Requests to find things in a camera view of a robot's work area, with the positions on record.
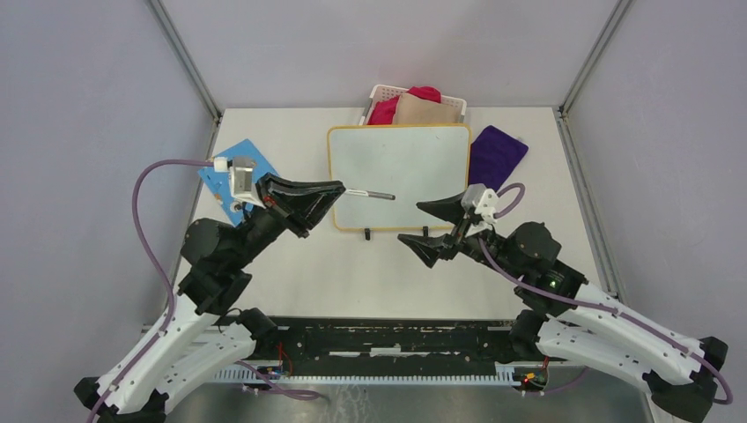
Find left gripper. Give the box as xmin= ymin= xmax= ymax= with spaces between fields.
xmin=232 ymin=170 xmax=348 ymax=266

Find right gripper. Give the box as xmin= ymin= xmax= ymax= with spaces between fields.
xmin=396 ymin=189 xmax=522 ymax=280

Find brown capped whiteboard marker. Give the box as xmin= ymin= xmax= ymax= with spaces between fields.
xmin=344 ymin=189 xmax=396 ymax=201

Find yellow framed whiteboard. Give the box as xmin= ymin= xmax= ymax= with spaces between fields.
xmin=327 ymin=124 xmax=472 ymax=232

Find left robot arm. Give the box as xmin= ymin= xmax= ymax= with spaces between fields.
xmin=74 ymin=174 xmax=345 ymax=422

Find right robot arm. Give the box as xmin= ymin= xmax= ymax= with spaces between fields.
xmin=398 ymin=188 xmax=728 ymax=422

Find blue cartoon print cloth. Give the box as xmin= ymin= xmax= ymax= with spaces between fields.
xmin=197 ymin=138 xmax=278 ymax=226

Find purple cloth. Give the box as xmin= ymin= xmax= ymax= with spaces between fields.
xmin=468 ymin=125 xmax=529 ymax=190

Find beige folded cloth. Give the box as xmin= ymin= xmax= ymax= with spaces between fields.
xmin=392 ymin=93 xmax=461 ymax=125

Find pink red cloth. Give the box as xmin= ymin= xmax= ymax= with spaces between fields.
xmin=366 ymin=85 xmax=442 ymax=125

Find white plastic basket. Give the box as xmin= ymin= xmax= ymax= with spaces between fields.
xmin=359 ymin=85 xmax=467 ymax=126

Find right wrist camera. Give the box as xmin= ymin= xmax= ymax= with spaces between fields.
xmin=460 ymin=184 xmax=498 ymax=237

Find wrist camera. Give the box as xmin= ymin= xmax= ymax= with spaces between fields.
xmin=460 ymin=184 xmax=498 ymax=237
xmin=228 ymin=156 xmax=260 ymax=205

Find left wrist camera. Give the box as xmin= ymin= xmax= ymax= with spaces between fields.
xmin=228 ymin=156 xmax=260 ymax=205

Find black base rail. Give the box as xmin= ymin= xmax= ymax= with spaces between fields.
xmin=248 ymin=316 xmax=544 ymax=377

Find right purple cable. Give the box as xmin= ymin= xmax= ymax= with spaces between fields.
xmin=477 ymin=182 xmax=734 ymax=405

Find purple cable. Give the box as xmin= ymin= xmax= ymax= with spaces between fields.
xmin=84 ymin=159 xmax=328 ymax=423
xmin=477 ymin=182 xmax=734 ymax=405

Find white slotted cable duct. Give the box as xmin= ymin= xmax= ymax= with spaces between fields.
xmin=209 ymin=365 xmax=521 ymax=387

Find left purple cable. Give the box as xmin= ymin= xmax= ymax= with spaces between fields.
xmin=84 ymin=159 xmax=328 ymax=423

